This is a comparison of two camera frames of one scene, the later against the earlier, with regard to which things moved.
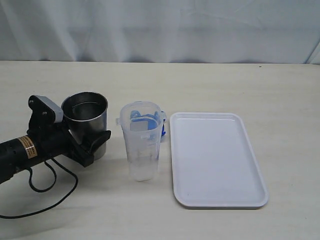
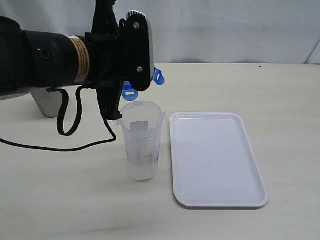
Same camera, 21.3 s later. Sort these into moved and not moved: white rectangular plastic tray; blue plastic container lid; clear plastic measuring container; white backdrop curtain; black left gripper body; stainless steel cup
Moved: stainless steel cup; black left gripper body; blue plastic container lid
Not moved: white backdrop curtain; clear plastic measuring container; white rectangular plastic tray
